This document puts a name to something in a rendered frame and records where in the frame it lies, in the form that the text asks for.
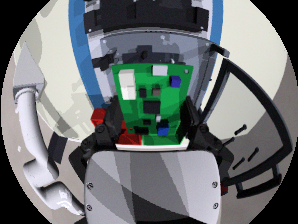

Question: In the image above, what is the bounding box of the green circuit board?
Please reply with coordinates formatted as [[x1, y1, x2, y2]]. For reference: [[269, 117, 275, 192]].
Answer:
[[111, 63, 194, 135]]

